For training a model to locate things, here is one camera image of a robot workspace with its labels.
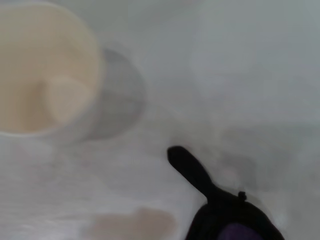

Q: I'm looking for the purple rag with black trim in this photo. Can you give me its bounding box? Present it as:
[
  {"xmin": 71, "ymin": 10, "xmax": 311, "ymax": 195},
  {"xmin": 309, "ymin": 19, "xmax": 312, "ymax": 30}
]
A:
[{"xmin": 166, "ymin": 145, "xmax": 286, "ymax": 240}]

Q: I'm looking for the white paper cup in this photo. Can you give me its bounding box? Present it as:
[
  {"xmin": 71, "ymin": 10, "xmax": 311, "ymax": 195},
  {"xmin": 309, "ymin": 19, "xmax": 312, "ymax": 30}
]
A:
[{"xmin": 0, "ymin": 1, "xmax": 107, "ymax": 149}]

